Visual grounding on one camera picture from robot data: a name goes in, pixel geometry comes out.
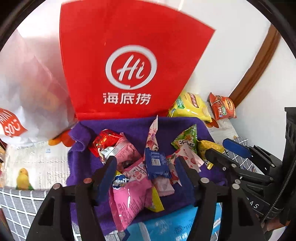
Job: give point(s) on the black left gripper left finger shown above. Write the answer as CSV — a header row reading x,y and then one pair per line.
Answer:
x,y
53,219

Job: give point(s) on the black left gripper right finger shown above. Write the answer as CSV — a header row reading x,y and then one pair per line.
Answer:
x,y
238,221

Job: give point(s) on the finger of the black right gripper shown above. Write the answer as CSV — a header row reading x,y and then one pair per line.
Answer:
x,y
220,160
262,159

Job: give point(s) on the green triangular snack packet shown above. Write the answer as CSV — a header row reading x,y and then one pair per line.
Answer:
x,y
189,137

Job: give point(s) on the light pink pastry packet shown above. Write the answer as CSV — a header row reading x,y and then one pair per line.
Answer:
x,y
163,186

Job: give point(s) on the blue tissue pack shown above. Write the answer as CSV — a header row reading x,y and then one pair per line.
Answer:
x,y
174,226

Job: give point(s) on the dark blue snack packet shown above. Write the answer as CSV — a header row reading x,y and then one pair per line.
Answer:
x,y
156,164

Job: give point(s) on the pink snack bag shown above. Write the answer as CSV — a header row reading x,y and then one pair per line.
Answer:
x,y
129,194

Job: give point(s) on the silver pink packet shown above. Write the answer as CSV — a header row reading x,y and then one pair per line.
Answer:
x,y
124,152

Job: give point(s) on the red gold snack packet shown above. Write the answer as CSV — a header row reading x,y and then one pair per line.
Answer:
x,y
106,138

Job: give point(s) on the panda print snack packet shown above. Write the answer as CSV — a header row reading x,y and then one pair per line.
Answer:
x,y
151,142

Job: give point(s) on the right hand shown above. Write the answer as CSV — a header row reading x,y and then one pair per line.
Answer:
x,y
273,224

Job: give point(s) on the grey checked bed sheet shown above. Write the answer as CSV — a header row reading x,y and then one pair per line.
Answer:
x,y
20,205

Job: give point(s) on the orange chips bag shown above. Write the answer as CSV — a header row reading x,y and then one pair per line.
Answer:
x,y
222,107

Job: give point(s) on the purple towel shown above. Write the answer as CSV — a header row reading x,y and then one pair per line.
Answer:
x,y
82,163

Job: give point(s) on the yellow chips bag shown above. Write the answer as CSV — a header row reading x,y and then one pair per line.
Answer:
x,y
189,105

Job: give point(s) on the white Miniso shopping bag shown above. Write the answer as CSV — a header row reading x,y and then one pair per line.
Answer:
x,y
35,106

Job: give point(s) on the red Haidilao bag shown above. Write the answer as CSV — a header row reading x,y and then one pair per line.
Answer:
x,y
127,59

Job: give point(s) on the brown wooden door frame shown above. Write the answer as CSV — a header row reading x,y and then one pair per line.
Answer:
x,y
259,65

